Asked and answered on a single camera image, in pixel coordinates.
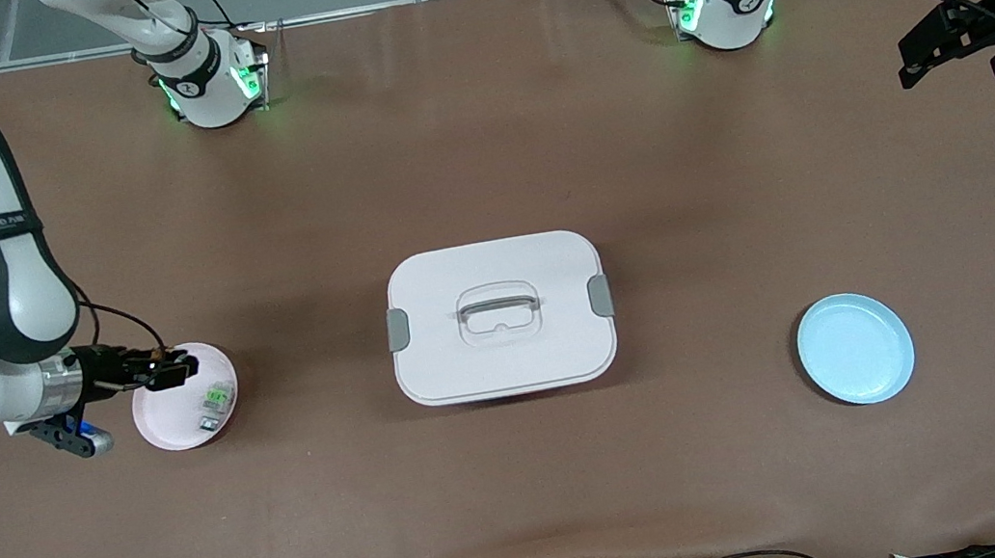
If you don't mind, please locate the pink round plate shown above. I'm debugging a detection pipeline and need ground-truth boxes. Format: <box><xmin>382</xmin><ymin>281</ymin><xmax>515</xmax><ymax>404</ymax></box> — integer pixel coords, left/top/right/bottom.
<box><xmin>124</xmin><ymin>337</ymin><xmax>247</xmax><ymax>457</ymax></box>

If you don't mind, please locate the light blue round plate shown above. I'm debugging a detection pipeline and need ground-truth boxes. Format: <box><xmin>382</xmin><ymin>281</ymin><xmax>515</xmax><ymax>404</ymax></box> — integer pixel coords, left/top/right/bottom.
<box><xmin>791</xmin><ymin>285</ymin><xmax>921</xmax><ymax>413</ymax></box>

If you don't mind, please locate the green switch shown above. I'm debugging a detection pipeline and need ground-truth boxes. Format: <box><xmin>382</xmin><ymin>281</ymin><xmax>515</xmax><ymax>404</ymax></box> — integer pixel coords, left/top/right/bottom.
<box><xmin>201</xmin><ymin>380</ymin><xmax>238</xmax><ymax>414</ymax></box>

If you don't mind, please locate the white lidded storage box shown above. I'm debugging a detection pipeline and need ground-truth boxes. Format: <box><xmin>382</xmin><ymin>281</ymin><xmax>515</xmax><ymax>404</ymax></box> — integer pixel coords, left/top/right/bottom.
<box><xmin>377</xmin><ymin>225</ymin><xmax>625</xmax><ymax>412</ymax></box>

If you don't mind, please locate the black right base cable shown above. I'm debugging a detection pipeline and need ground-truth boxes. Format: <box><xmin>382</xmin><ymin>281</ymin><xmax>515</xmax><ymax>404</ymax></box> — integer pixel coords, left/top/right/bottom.
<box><xmin>118</xmin><ymin>0</ymin><xmax>268</xmax><ymax>48</ymax></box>

